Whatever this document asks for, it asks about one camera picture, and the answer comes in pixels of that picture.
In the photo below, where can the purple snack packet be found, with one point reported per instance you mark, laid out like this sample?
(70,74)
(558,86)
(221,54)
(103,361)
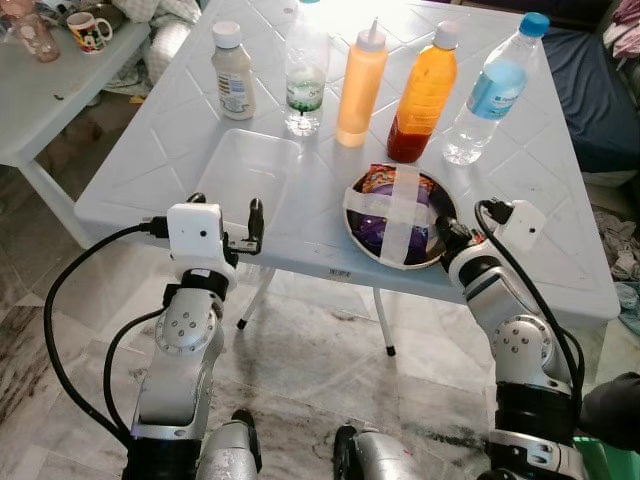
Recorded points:
(375,235)

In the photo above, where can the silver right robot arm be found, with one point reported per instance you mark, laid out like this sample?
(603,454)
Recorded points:
(520,345)

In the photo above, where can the large white plastic folding table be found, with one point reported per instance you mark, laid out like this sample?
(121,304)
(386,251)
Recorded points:
(530,230)

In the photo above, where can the cream white mayonnaise bottle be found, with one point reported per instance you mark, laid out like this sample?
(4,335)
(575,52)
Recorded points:
(233,85)

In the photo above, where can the orange red sauce bottle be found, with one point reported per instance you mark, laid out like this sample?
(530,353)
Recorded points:
(422,105)

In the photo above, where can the clear bottle green label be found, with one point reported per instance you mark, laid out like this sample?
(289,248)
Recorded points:
(305,95)

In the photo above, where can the water bottle blue cap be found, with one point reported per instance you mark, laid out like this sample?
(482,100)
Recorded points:
(495,95)

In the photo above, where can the grey crumpled clothes heap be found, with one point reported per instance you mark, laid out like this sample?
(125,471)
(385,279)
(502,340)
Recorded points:
(620,245)

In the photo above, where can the light orange squeeze bottle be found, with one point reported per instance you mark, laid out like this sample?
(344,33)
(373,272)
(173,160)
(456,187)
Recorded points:
(360,95)

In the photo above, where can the pale crumpled cloth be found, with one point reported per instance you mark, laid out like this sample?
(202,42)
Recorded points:
(160,30)

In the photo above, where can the small white table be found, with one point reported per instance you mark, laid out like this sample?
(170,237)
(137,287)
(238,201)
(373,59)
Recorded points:
(40,100)

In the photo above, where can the navy blue cushion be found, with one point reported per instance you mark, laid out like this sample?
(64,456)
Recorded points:
(590,90)

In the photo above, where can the cartoon print mug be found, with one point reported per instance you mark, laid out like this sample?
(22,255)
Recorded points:
(88,32)

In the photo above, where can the grey robot left leg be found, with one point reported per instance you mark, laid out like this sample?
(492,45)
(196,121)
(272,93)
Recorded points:
(225,455)

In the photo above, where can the grey robot leg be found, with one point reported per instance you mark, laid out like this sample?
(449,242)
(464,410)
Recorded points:
(225,455)
(380,460)

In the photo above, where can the person's leg black trousers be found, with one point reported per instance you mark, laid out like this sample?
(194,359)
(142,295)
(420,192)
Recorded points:
(615,410)

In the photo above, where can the pinkish drinking glass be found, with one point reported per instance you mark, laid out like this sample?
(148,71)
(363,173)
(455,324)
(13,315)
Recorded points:
(38,38)

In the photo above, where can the grey robot right leg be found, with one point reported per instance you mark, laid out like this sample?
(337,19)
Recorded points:
(380,460)

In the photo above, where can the pink clothes pile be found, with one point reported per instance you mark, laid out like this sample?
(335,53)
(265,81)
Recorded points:
(628,25)

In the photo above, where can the green plastic bin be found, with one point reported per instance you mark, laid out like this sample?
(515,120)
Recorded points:
(610,465)

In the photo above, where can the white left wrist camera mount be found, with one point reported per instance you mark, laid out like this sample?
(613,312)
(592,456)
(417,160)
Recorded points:
(195,235)

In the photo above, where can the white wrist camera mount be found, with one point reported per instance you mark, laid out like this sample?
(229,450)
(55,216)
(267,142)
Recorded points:
(520,225)
(195,235)

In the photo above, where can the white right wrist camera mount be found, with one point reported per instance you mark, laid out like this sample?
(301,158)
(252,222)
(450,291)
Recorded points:
(520,225)

